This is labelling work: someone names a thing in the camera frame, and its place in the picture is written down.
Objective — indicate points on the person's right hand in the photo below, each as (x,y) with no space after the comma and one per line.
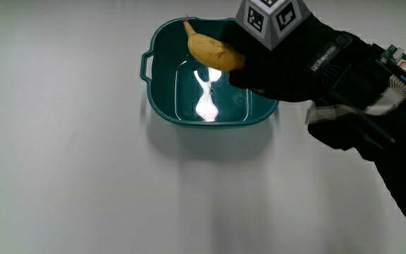
(294,67)

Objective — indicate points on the yellow banana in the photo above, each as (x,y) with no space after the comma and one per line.
(210,51)

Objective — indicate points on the teal plastic basin plate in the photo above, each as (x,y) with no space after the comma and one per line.
(164,70)

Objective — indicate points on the person's right forearm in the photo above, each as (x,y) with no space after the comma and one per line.
(400,158)

